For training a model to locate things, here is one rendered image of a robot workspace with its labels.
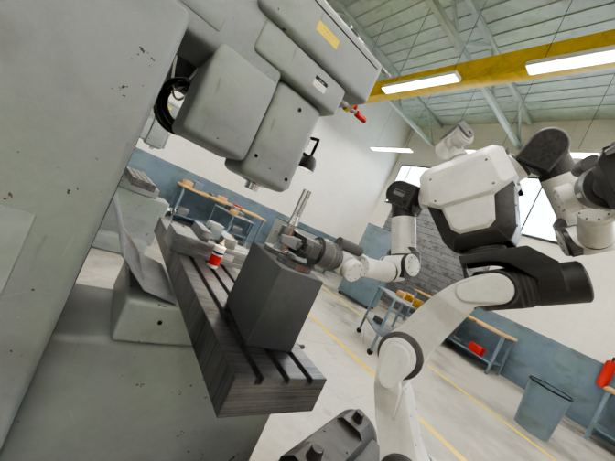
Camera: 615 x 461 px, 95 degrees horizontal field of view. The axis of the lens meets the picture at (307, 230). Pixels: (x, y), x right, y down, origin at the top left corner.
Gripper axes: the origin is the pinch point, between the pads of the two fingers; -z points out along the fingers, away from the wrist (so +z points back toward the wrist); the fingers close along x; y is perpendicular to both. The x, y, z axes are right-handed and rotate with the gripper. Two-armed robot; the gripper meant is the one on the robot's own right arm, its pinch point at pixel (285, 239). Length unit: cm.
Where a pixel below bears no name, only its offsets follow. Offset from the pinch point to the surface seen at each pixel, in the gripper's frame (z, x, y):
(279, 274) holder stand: -6.5, 15.6, 6.2
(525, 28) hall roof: 424, -264, -499
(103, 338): -29, -14, 44
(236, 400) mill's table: -10.0, 25.9, 27.7
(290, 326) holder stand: 1.7, 16.1, 16.7
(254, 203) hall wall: 255, -696, 5
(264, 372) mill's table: -5.6, 24.1, 23.3
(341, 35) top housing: -2, -18, -65
